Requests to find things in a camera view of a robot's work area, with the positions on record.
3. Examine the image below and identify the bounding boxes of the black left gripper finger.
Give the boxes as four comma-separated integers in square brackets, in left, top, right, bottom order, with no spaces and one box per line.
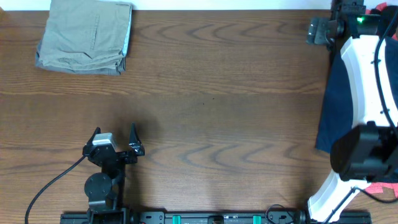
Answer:
[129,123,145,156]
[86,127,101,146]

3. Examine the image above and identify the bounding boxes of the navy blue shorts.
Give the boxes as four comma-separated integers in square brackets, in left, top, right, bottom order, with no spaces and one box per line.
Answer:
[315,35,397,152]

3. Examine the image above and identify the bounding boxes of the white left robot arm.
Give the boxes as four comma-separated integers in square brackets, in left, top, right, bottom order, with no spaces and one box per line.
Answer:
[82,123,145,224]

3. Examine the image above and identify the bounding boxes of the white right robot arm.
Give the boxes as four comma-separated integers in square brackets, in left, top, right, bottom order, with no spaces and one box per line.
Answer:
[298,6,397,223]

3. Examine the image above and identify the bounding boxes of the black t-shirt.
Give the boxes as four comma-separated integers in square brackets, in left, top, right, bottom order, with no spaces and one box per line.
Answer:
[370,6,397,37]

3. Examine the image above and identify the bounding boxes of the folded grey garment underneath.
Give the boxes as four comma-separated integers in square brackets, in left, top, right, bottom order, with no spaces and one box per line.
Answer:
[35,40,126,76]

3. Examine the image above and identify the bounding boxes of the folded khaki shorts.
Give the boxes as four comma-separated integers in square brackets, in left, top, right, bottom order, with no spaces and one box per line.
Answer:
[39,0,133,70]

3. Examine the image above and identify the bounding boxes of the red garment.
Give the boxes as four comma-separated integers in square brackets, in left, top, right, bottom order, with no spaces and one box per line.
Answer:
[365,182,398,197]

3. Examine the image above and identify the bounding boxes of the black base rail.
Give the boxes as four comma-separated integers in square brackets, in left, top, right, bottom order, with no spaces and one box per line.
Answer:
[60,210,373,224]

